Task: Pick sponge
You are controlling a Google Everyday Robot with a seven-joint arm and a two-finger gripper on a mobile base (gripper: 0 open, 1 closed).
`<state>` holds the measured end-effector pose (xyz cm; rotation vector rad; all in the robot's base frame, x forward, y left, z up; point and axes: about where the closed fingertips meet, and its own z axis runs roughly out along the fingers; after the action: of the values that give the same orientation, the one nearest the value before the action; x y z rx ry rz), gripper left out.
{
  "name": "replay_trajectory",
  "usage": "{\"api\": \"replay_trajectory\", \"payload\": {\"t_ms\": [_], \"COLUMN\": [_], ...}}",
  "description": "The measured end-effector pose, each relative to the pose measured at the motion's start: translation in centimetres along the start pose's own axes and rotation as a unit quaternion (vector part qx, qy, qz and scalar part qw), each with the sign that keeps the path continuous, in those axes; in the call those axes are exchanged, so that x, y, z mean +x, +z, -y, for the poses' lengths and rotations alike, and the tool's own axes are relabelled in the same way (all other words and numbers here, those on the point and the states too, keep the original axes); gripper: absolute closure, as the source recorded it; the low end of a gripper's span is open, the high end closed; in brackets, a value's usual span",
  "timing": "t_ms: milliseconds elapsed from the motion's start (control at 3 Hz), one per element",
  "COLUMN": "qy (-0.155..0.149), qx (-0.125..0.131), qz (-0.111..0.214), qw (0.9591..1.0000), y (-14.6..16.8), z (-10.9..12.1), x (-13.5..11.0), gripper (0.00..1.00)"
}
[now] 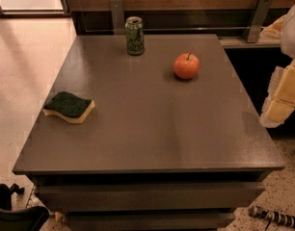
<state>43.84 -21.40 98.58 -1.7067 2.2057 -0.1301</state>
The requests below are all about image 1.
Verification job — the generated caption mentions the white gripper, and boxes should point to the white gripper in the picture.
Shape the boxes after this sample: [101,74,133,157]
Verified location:
[259,4,295,128]

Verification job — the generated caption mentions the red apple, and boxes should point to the red apple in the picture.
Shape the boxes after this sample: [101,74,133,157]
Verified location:
[174,53,200,80]

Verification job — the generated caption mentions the green and yellow sponge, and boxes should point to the green and yellow sponge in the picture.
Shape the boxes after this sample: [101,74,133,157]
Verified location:
[42,91,94,124]

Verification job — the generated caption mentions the black chair base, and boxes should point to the black chair base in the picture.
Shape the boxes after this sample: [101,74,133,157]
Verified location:
[0,184,49,231]

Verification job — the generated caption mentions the green soda can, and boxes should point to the green soda can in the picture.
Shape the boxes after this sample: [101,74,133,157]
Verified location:
[125,16,145,56]

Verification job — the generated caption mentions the black and white striped tool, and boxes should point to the black and white striped tool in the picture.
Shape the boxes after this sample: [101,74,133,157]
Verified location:
[248,205,295,230]

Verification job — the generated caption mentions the right metal bracket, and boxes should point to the right metal bracket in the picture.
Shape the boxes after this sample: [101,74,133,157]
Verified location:
[243,0,273,43]

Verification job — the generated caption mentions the left metal bracket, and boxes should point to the left metal bracket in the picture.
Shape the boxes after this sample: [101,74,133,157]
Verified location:
[110,0,125,35]

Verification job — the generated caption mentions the grey drawer cabinet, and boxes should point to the grey drawer cabinet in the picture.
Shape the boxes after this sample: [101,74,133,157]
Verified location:
[13,35,283,231]

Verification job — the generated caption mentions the metal bracket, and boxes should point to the metal bracket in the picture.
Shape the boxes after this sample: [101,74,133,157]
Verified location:
[110,0,125,35]
[243,0,273,43]

